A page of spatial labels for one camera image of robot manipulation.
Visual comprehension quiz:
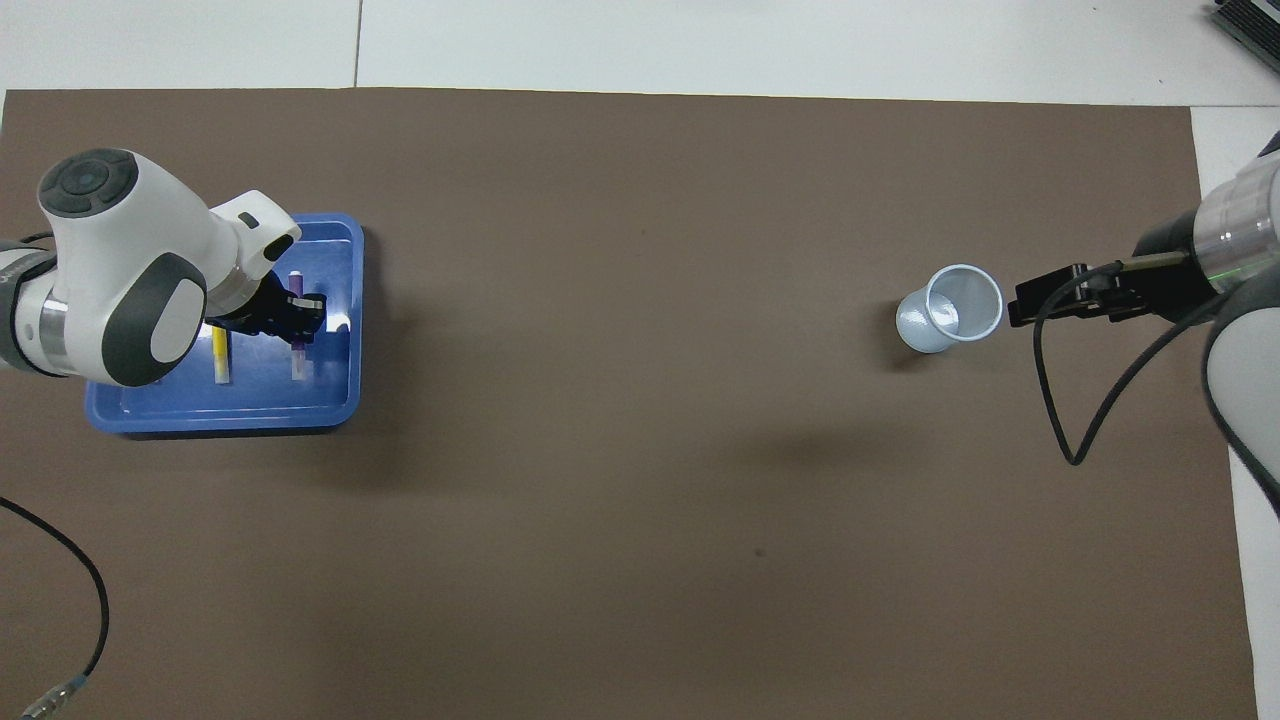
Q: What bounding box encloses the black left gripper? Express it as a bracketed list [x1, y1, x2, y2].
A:
[208, 270, 327, 346]

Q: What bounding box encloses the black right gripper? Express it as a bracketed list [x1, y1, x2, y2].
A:
[1007, 208, 1221, 329]

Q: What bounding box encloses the purple pen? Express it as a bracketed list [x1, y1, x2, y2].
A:
[287, 270, 309, 381]

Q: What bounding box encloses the blue plastic tray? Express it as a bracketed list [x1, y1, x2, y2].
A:
[83, 211, 365, 435]

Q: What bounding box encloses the translucent plastic cup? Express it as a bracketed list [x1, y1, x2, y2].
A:
[895, 264, 1004, 355]

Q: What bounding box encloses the grey laptop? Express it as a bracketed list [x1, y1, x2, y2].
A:
[1210, 0, 1280, 63]

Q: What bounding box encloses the brown table mat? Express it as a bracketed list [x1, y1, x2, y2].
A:
[0, 88, 1263, 720]

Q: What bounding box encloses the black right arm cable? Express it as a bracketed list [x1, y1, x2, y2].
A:
[1033, 250, 1236, 467]

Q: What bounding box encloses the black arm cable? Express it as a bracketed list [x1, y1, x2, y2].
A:
[0, 495, 111, 719]
[1033, 250, 1236, 467]

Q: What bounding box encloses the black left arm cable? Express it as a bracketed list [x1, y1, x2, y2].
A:
[0, 495, 111, 719]

